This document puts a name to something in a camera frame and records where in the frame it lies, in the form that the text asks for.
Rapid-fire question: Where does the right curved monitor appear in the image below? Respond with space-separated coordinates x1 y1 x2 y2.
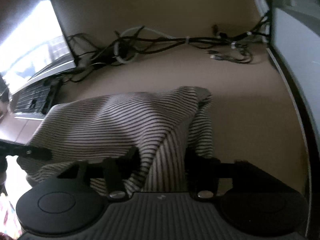
266 0 320 205

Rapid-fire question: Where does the left computer monitor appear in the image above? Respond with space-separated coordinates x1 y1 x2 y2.
1 0 76 94

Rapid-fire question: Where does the white coiled cable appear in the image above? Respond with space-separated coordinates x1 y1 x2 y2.
113 26 186 65

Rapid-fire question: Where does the black keyboard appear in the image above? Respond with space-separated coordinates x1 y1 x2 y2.
13 77 63 120

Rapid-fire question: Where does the black cable bundle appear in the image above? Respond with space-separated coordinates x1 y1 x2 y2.
64 10 272 83

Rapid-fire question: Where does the striped white black garment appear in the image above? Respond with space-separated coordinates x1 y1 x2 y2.
17 87 213 194

